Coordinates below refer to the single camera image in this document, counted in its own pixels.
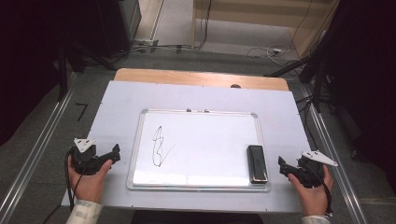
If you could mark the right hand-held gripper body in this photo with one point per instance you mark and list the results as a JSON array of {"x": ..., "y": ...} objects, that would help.
[{"x": 311, "y": 174}]

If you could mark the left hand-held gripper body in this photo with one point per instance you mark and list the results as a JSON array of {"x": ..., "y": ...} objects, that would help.
[{"x": 84, "y": 160}]

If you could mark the black whiteboard eraser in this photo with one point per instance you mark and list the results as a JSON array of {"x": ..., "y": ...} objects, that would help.
[{"x": 257, "y": 163}]

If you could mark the metal-framed whiteboard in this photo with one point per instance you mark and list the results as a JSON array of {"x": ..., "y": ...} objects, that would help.
[{"x": 202, "y": 149}]

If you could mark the person's right hand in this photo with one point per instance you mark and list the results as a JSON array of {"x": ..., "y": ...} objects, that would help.
[{"x": 313, "y": 200}]

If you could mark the person's left hand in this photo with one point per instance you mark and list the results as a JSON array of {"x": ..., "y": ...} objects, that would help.
[{"x": 88, "y": 186}]

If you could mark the white table cover sheet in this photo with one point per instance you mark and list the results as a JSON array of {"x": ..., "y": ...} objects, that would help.
[{"x": 118, "y": 109}]

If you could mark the black stand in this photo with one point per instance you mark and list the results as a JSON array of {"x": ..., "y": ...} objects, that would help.
[
  {"x": 63, "y": 74},
  {"x": 317, "y": 74}
]

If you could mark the person's dark clothing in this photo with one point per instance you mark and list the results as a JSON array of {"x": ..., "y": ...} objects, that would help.
[{"x": 196, "y": 218}]

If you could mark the wooden table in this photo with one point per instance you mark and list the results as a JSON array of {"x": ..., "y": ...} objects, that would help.
[{"x": 186, "y": 76}]

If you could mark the power strip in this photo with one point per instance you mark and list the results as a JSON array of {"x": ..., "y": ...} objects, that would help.
[{"x": 146, "y": 43}]

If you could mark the dark cabinet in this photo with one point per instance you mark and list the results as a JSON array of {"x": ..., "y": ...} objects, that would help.
[{"x": 102, "y": 25}]

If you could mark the metal floor rail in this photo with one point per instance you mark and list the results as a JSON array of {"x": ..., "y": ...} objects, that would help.
[
  {"x": 339, "y": 180},
  {"x": 37, "y": 146}
]

